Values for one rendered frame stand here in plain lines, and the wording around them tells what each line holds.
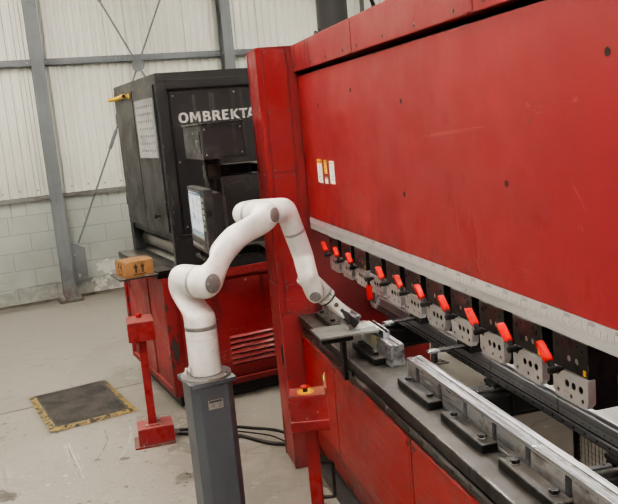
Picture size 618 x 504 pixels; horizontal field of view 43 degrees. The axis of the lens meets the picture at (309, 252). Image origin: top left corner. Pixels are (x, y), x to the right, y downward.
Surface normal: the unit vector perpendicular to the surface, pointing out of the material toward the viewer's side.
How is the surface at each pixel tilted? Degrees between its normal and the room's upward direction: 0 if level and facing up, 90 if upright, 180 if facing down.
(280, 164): 90
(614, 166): 90
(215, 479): 90
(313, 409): 90
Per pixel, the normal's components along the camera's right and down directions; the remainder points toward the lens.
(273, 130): 0.26, 0.14
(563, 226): -0.96, 0.13
